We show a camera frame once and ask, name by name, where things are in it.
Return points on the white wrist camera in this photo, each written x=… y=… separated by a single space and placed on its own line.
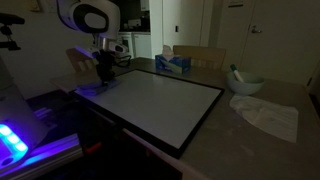
x=116 y=47

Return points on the wooden chair near tissue box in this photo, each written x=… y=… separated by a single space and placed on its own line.
x=204 y=57

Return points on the blue tissue box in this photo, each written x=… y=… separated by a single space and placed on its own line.
x=169 y=61

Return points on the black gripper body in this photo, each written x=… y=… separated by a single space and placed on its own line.
x=104 y=66

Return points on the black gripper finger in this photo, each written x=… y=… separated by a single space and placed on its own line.
x=102 y=80
x=109 y=79

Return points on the white board with black frame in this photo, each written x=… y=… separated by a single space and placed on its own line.
x=162 y=110

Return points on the white paper sheet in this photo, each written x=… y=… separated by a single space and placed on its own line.
x=274 y=119

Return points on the blue cloth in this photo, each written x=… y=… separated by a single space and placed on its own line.
x=96 y=88

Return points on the robot base with blue lights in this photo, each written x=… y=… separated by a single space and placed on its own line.
x=21 y=157

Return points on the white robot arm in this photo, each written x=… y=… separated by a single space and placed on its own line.
x=101 y=18

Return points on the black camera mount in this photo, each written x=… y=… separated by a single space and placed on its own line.
x=6 y=20

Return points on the wooden chair with slatted back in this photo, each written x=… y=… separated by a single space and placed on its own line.
x=79 y=61

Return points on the white kitchen cabinets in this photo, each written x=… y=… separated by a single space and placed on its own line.
x=138 y=43

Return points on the green capped marker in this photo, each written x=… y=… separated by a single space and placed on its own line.
x=236 y=73

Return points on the white bowl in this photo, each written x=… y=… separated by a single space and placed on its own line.
x=251 y=83

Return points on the silver door handle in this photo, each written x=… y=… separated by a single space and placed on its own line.
x=255 y=30

